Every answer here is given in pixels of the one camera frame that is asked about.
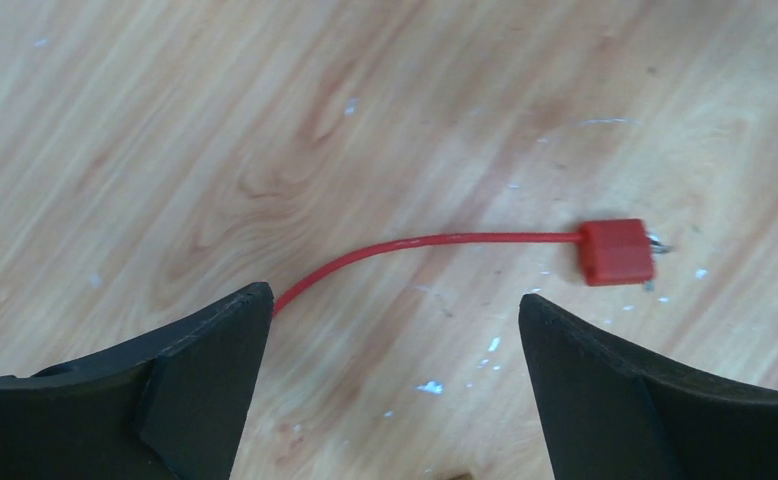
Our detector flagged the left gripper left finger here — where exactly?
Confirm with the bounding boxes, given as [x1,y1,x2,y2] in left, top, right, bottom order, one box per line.
[0,282,274,479]

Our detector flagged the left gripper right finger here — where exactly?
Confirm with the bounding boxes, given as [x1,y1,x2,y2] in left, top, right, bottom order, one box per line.
[518,294,778,479]

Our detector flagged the red cable lock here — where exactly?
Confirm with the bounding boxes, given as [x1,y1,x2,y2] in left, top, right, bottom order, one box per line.
[273,219,668,315]

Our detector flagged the red lock keys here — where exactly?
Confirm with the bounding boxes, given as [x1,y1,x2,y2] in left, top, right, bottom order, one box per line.
[643,232,674,292]

